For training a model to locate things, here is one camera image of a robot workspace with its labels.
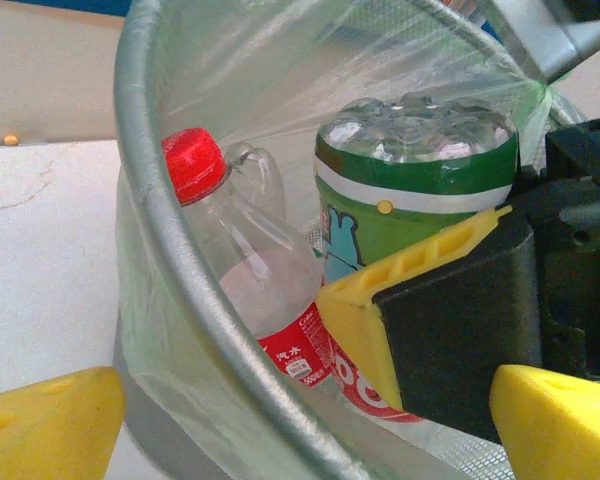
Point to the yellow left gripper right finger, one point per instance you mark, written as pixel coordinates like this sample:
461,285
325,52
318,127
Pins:
565,435

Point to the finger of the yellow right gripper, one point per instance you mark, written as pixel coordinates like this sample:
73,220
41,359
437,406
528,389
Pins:
430,320

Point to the aluminium frame post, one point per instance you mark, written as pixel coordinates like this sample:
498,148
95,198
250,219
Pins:
545,40

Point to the translucent green bin liner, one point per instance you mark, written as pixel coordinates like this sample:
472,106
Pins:
280,75

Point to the silver mesh waste bin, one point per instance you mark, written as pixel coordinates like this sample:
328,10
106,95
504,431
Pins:
135,125

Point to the clear bottle red label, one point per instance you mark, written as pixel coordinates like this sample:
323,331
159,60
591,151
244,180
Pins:
260,260

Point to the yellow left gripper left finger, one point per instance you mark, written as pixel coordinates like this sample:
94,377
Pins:
45,435

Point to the clear bottle green label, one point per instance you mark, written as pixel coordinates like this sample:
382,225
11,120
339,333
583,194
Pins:
405,225

